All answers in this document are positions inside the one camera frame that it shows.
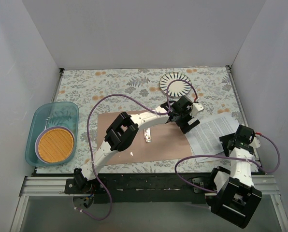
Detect printed paper sheet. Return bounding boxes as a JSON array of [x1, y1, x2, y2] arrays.
[[192, 144, 233, 163], [186, 113, 239, 155]]

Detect pink file folder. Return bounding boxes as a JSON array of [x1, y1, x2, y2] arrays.
[[106, 111, 191, 165]]

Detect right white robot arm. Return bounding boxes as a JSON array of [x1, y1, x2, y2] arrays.
[[208, 125, 262, 229]]

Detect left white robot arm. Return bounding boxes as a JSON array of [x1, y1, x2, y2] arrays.
[[73, 96, 204, 193]]

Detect metal folder clip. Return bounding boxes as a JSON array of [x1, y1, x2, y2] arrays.
[[144, 128, 152, 143]]

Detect white plate blue stripes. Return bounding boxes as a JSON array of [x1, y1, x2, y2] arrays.
[[159, 72, 191, 98]]

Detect floral tablecloth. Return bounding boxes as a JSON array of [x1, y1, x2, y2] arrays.
[[36, 67, 245, 174]]

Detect teal plastic tray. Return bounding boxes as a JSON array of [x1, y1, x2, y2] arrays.
[[25, 101, 79, 167]]

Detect orange woven coaster dish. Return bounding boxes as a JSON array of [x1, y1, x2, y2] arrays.
[[35, 126, 75, 164]]

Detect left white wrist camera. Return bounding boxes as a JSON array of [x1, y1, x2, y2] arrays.
[[190, 99, 204, 117]]

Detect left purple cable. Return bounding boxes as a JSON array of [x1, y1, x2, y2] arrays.
[[73, 82, 199, 221]]

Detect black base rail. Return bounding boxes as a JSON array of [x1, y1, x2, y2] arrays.
[[64, 173, 206, 204]]

